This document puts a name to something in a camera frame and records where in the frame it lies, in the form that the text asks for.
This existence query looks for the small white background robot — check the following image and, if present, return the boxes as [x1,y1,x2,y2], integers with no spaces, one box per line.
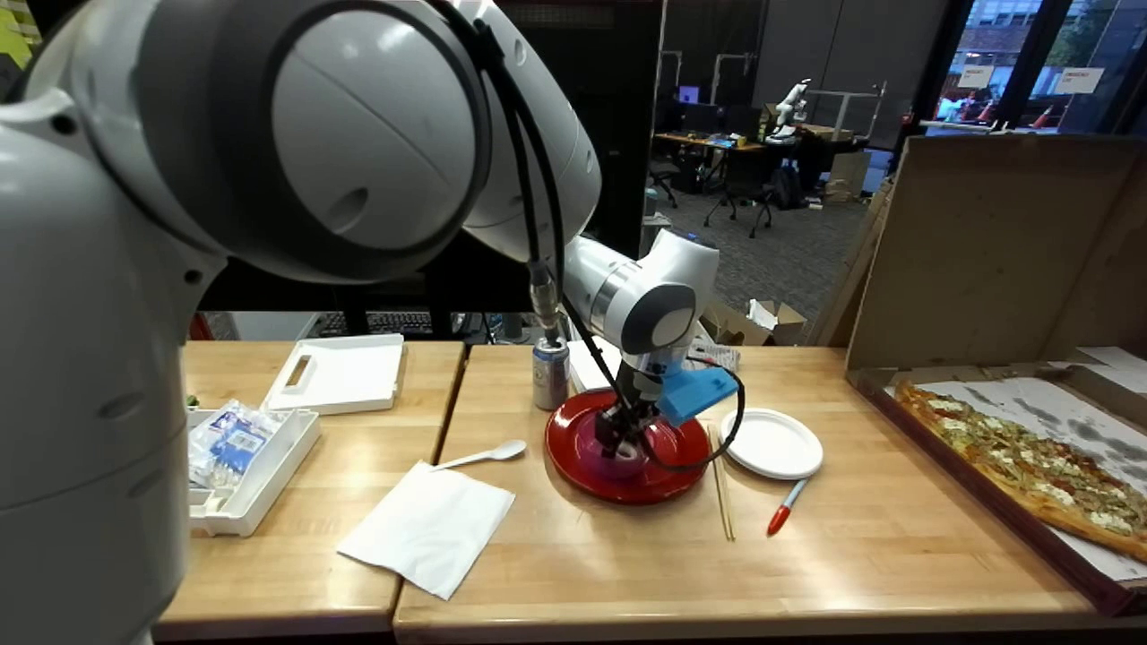
[766,75,818,142]

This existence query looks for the rectangular pizza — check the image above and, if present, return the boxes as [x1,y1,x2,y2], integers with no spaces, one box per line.
[898,378,1147,566]

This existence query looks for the silver drink can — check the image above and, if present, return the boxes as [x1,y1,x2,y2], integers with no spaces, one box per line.
[532,337,574,411]

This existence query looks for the black office chair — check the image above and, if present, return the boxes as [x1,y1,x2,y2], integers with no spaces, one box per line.
[702,138,781,241]

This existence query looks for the yellow triangle sticker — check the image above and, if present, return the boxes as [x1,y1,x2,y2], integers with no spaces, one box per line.
[0,2,45,73]

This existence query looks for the small white plate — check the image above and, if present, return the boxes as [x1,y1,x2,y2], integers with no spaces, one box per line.
[716,403,828,483]

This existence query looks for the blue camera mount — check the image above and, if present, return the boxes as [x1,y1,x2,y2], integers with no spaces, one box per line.
[658,359,744,430]

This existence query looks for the wooden chopstick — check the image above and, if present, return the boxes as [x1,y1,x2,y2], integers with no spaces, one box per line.
[709,446,740,543]

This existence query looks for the white paper napkin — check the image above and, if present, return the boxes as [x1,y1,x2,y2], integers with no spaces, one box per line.
[339,460,520,602]

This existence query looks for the white divided tray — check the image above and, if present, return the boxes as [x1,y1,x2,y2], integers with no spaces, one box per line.
[188,403,324,538]

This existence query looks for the blue and white plastic packets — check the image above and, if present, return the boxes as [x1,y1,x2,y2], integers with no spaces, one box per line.
[188,399,286,493]

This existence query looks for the white plastic spoon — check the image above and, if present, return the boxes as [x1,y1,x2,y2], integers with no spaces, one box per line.
[438,437,532,473]

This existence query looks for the cardboard pizza box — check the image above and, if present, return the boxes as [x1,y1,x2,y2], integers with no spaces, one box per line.
[842,131,1147,621]

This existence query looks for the red plate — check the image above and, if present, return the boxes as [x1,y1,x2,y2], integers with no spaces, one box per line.
[541,388,716,504]

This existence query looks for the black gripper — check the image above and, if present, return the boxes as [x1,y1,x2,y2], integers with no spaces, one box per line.
[597,359,670,466]

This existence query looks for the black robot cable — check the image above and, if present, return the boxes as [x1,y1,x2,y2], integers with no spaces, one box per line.
[443,0,751,476]

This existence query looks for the open cardboard box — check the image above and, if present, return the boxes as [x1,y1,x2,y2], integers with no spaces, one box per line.
[697,282,811,347]

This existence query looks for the white cutting board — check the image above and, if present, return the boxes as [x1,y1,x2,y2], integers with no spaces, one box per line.
[261,329,409,420]

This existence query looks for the wooden background desk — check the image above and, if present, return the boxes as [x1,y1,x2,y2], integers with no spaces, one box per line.
[652,123,874,161]

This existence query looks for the purple bowl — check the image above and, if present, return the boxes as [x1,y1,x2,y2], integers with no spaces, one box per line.
[585,403,686,476]

